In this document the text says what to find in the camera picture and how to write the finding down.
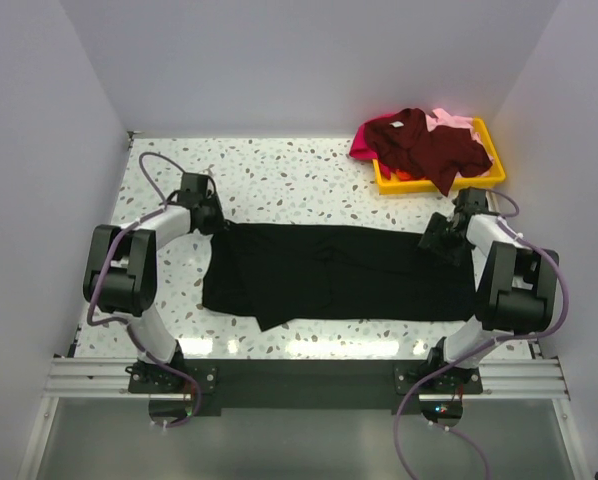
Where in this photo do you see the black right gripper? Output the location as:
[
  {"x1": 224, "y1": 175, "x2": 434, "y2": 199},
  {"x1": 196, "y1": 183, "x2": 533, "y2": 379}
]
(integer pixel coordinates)
[{"x1": 415, "y1": 212, "x2": 470, "y2": 268}]

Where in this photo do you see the black t shirt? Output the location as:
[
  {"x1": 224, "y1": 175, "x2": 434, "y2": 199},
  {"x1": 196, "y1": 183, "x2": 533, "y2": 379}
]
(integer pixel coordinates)
[{"x1": 202, "y1": 223, "x2": 476, "y2": 331}]

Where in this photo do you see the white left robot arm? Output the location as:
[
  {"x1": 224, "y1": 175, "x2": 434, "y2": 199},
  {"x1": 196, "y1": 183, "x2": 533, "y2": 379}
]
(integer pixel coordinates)
[{"x1": 83, "y1": 172, "x2": 226, "y2": 393}]

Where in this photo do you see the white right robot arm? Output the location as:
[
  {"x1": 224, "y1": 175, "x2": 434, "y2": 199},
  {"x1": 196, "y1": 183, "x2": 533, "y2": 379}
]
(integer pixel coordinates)
[{"x1": 409, "y1": 187, "x2": 560, "y2": 393}]

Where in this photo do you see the orange red garment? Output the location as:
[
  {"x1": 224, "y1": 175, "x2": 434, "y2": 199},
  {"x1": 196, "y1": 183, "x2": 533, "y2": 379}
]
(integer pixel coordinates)
[{"x1": 395, "y1": 170, "x2": 416, "y2": 182}]

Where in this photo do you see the yellow plastic tray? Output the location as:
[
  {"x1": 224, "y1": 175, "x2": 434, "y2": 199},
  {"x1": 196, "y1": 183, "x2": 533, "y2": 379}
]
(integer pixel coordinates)
[{"x1": 371, "y1": 116, "x2": 508, "y2": 196}]

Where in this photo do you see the maroon t shirt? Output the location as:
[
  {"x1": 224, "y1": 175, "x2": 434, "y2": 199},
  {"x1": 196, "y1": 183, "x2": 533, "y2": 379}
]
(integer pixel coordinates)
[{"x1": 365, "y1": 108, "x2": 493, "y2": 195}]

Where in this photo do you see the light pink t shirt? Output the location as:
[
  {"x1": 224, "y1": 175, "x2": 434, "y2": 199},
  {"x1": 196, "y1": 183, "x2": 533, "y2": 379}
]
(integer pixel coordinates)
[{"x1": 424, "y1": 108, "x2": 483, "y2": 145}]

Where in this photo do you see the magenta t shirt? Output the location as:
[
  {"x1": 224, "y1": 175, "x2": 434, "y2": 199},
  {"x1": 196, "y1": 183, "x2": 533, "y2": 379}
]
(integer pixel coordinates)
[{"x1": 348, "y1": 123, "x2": 378, "y2": 161}]

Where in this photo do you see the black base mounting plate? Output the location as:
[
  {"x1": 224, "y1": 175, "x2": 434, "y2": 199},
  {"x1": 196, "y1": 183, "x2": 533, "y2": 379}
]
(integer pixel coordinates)
[{"x1": 128, "y1": 357, "x2": 483, "y2": 417}]

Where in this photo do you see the aluminium frame rail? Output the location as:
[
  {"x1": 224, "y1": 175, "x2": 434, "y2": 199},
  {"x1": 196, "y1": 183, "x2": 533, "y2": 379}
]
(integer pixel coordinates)
[{"x1": 43, "y1": 324, "x2": 573, "y2": 401}]

